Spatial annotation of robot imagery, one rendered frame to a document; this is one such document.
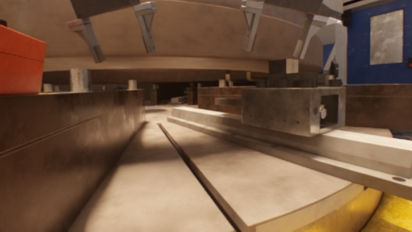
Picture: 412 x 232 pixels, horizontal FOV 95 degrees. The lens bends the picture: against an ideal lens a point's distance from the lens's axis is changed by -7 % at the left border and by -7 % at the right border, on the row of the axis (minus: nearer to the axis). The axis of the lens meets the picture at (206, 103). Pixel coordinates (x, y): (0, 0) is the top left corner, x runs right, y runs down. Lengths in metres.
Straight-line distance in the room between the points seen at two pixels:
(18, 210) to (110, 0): 0.44
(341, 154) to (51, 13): 1.39
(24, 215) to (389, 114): 2.26
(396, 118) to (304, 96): 1.34
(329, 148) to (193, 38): 0.81
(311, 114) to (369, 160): 0.27
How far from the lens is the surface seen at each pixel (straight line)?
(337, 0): 5.31
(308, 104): 0.98
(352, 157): 1.03
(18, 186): 0.53
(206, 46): 1.06
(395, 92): 2.21
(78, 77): 0.93
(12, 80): 0.53
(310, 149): 1.10
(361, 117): 2.20
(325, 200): 0.85
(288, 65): 1.21
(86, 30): 0.54
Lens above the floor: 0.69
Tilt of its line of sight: 4 degrees down
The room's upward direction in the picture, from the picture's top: 1 degrees counter-clockwise
